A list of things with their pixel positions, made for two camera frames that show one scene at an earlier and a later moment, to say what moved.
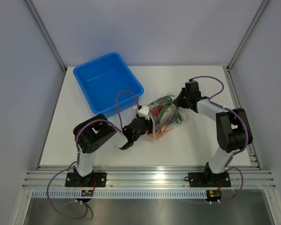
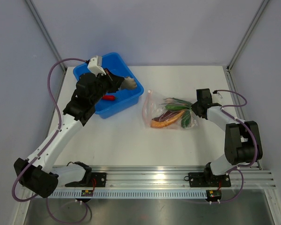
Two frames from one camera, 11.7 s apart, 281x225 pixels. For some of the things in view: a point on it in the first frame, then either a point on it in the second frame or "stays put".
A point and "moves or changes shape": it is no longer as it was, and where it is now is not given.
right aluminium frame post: x=263 y=5 stays put
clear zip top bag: x=165 y=115 moves or changes shape
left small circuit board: x=87 y=192 stays put
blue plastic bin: x=101 y=80 stays put
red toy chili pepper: x=157 y=110 to x=108 y=97
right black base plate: x=202 y=179 stays put
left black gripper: x=149 y=123 to x=114 y=81
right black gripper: x=178 y=101 to x=194 y=108
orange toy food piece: x=157 y=135 to x=158 y=124
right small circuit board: x=213 y=194 stays put
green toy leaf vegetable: x=178 y=118 to x=186 y=120
